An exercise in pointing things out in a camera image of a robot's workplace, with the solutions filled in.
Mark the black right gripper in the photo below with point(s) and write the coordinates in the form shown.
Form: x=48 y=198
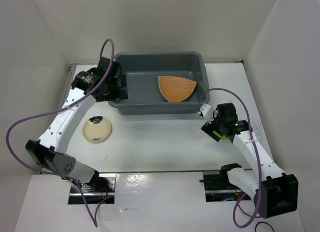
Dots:
x=208 y=128

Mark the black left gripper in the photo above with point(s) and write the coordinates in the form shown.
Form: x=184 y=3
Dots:
x=120 y=93

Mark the green round plate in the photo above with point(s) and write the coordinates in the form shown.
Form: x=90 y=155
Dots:
x=218 y=136

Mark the cream round plate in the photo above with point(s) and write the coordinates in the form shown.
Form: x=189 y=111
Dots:
x=97 y=129

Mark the orange woven fan-shaped plate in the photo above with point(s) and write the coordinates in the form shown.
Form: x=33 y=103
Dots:
x=176 y=89

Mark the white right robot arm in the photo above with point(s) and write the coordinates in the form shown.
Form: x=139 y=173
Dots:
x=272 y=190

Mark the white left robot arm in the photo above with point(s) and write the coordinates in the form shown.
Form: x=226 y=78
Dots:
x=49 y=150

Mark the grey plastic bin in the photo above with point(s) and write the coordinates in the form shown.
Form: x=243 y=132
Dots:
x=142 y=71

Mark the clear plastic cup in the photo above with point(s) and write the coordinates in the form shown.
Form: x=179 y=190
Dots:
x=255 y=123

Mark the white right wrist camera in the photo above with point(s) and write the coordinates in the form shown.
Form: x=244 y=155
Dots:
x=207 y=112

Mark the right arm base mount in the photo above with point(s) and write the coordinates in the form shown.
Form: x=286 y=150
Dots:
x=215 y=190

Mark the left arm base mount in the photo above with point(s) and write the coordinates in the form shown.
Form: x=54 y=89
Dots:
x=103 y=193

